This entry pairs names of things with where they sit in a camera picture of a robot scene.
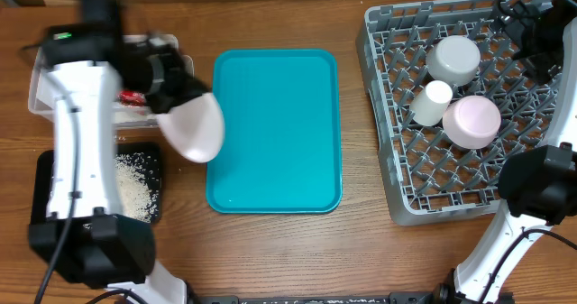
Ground teal serving tray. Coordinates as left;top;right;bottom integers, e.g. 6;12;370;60
206;49;343;214

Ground clear plastic waste bin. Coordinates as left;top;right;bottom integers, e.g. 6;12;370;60
28;34;194;129

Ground pink small bowl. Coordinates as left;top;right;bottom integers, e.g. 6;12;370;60
442;96;501;150

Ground grey-green small bowl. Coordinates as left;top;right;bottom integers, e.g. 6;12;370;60
426;35;481;87

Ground red snack wrapper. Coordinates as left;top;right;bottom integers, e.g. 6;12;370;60
118;91;146;106

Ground black rectangular tray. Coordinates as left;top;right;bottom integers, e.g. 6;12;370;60
30;142;163;224

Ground grey dishwasher rack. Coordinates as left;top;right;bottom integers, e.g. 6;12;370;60
357;0;561;226

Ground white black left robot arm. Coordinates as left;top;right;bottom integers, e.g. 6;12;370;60
28;0;224;303

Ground white plastic cup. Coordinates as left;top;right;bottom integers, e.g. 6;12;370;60
409;80;453;126

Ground large white plate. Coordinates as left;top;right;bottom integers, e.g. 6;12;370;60
156;92;224;163

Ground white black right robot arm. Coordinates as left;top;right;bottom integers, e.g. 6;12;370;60
427;0;576;303

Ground pile of rice waste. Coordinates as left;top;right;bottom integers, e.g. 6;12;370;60
115;152;160;223

